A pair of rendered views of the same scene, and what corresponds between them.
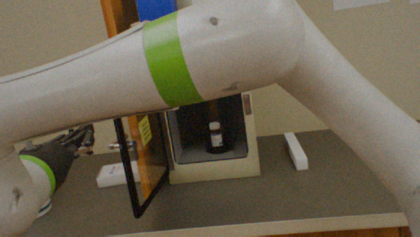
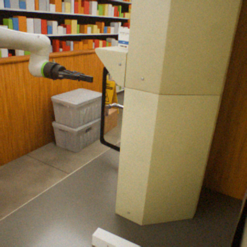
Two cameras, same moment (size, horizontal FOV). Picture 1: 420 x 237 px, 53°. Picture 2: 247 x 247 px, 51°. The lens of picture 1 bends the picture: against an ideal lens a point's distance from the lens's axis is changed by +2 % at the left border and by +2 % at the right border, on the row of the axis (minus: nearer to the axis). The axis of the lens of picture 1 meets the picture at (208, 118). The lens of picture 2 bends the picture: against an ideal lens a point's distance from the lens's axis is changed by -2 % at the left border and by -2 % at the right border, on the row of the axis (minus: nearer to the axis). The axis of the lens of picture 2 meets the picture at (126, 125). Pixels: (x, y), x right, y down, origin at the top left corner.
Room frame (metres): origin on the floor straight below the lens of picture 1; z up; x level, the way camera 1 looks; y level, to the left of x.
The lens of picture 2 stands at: (1.61, -0.84, 1.60)
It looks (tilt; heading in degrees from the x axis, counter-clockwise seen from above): 22 degrees down; 111
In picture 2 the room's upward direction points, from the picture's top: 5 degrees clockwise
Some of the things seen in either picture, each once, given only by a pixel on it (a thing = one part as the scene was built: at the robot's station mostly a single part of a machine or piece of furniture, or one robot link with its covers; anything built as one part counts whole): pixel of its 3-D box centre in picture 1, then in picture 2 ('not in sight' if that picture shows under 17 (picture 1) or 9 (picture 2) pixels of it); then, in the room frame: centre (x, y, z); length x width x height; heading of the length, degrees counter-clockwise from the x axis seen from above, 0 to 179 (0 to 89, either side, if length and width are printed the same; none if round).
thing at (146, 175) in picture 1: (142, 134); (126, 114); (1.19, 0.20, 1.19); 0.30 x 0.01 x 0.40; 165
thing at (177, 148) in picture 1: (207, 102); not in sight; (1.46, -0.01, 1.19); 0.26 x 0.24 x 0.35; 83
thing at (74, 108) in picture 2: not in sight; (79, 107); (-0.11, 1.87, 0.49); 0.60 x 0.42 x 0.33; 83
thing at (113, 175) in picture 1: (121, 173); not in sight; (1.49, 0.36, 0.96); 0.16 x 0.12 x 0.04; 91
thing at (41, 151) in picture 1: (36, 171); (53, 70); (0.70, 0.31, 1.31); 0.09 x 0.06 x 0.12; 83
